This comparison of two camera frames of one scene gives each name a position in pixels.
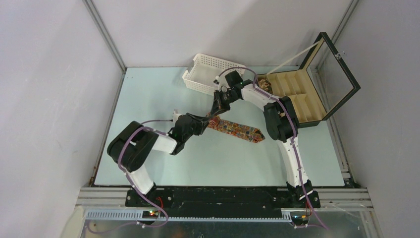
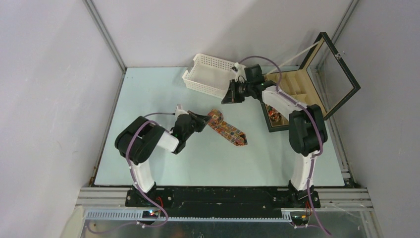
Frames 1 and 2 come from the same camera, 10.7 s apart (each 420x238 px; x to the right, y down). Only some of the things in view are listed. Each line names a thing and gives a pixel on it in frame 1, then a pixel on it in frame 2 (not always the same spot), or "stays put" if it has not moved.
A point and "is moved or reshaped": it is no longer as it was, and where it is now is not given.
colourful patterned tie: (245, 132) is moved or reshaped
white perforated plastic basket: (205, 70) stays put
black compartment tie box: (324, 82) stays put
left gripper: (200, 122) stays put
